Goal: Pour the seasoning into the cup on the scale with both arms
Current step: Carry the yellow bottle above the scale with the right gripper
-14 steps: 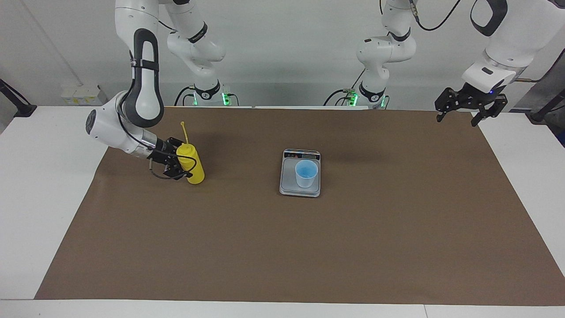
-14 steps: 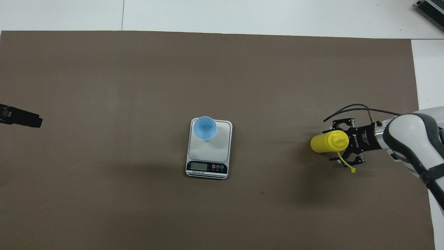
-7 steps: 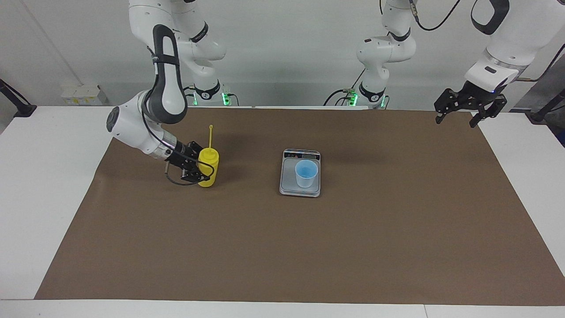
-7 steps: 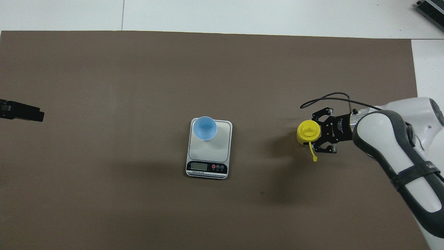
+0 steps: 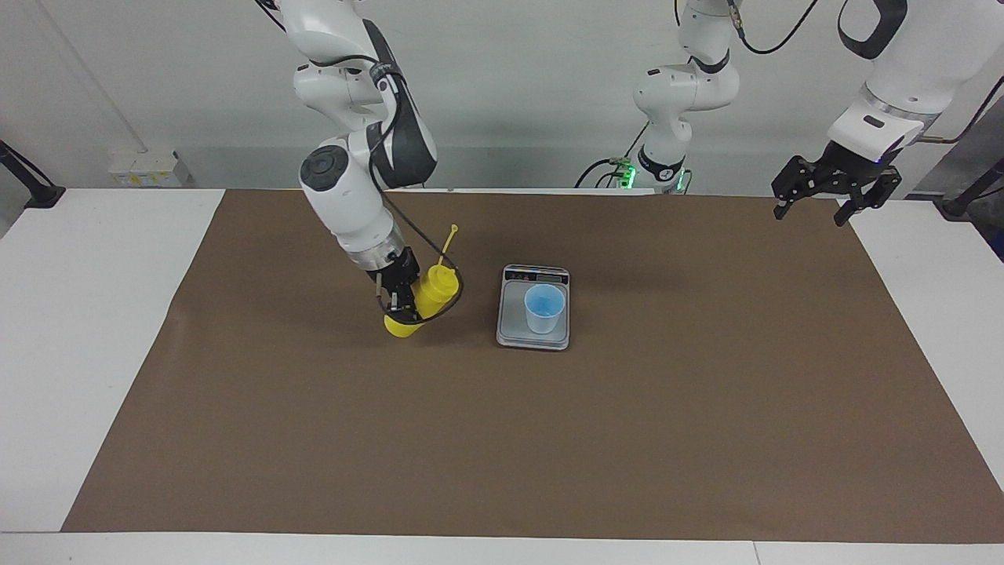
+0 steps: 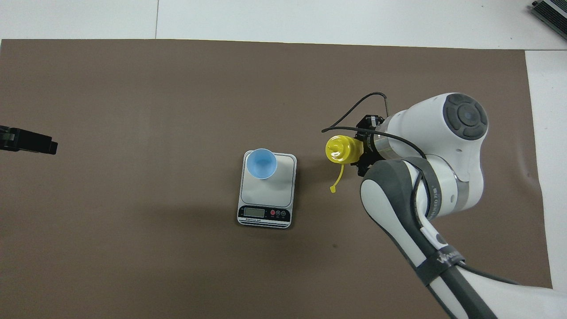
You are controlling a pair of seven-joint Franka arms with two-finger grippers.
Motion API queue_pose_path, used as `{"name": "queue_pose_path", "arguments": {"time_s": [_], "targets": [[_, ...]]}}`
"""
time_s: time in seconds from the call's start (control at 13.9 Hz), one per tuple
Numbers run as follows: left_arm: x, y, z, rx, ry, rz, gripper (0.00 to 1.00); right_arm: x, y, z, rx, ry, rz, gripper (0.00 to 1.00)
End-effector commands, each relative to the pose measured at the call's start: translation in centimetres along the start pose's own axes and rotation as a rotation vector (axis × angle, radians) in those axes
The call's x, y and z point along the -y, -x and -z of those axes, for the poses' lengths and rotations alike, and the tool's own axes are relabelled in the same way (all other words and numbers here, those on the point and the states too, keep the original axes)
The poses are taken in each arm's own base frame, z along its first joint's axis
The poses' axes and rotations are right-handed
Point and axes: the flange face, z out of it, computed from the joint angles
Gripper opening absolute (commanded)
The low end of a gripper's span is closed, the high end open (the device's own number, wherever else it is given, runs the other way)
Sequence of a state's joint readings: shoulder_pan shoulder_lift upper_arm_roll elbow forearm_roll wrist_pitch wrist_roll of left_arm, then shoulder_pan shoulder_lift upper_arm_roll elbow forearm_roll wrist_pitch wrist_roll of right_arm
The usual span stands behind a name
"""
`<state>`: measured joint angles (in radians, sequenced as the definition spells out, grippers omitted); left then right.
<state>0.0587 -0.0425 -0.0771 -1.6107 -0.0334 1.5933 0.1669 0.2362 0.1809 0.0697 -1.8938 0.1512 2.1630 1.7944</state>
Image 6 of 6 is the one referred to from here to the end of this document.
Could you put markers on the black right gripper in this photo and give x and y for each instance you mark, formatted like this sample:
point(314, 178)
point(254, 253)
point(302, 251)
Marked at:
point(374, 126)

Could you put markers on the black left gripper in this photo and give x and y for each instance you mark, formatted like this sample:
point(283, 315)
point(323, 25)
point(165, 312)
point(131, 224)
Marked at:
point(20, 139)

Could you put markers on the yellow squeeze bottle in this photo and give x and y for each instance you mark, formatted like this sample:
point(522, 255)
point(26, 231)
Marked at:
point(342, 148)

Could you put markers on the light blue plastic cup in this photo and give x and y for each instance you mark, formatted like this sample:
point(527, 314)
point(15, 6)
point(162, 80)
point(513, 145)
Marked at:
point(262, 163)

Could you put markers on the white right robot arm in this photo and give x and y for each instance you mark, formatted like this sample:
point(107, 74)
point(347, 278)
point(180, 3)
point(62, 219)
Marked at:
point(452, 146)

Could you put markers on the silver digital kitchen scale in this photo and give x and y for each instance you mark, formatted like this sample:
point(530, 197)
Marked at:
point(270, 199)

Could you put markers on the brown table mat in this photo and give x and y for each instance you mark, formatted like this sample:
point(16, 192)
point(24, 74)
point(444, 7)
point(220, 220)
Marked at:
point(133, 243)

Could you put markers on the grey metal device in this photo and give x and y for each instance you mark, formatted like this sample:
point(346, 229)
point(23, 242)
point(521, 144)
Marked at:
point(553, 13)

